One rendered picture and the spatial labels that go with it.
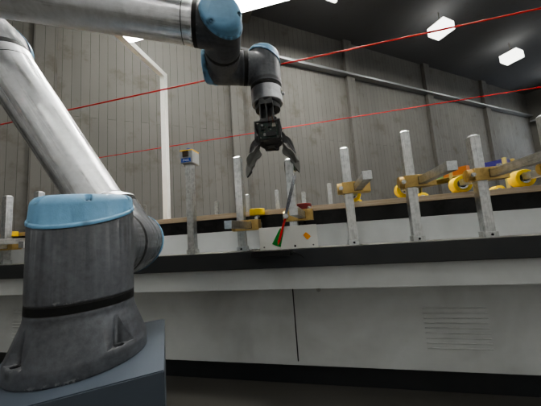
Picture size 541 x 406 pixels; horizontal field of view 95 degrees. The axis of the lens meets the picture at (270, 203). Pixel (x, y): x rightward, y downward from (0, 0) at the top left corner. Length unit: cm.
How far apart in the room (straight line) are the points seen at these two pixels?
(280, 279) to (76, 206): 88
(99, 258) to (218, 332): 116
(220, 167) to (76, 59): 324
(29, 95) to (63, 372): 59
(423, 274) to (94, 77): 598
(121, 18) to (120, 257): 48
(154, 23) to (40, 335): 59
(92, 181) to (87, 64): 568
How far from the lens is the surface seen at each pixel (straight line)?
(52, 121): 78
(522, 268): 134
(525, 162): 113
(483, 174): 127
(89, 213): 48
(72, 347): 48
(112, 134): 567
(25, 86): 84
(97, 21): 73
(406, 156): 119
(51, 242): 49
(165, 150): 267
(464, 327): 152
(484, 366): 160
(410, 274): 119
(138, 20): 69
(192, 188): 130
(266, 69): 77
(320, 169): 658
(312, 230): 110
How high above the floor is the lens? 78
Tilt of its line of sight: 6 degrees up
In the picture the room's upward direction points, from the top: 4 degrees counter-clockwise
